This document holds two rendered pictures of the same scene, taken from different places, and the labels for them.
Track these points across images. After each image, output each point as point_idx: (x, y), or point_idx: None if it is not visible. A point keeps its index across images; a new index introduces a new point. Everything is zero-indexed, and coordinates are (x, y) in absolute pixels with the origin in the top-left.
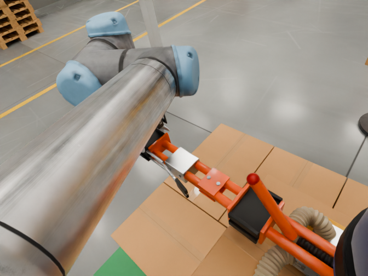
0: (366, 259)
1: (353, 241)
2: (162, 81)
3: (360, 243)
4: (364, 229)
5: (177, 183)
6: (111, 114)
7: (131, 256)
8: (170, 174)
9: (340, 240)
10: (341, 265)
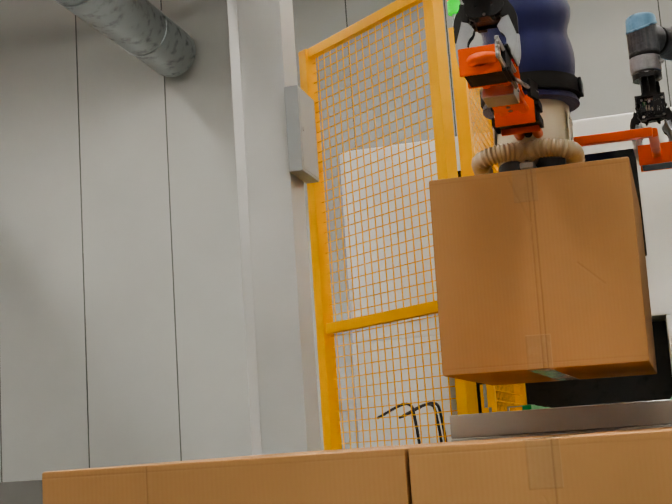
0: (546, 49)
1: (533, 63)
2: None
3: (537, 52)
4: (531, 48)
5: (531, 84)
6: None
7: None
8: (524, 82)
9: (529, 78)
10: (546, 73)
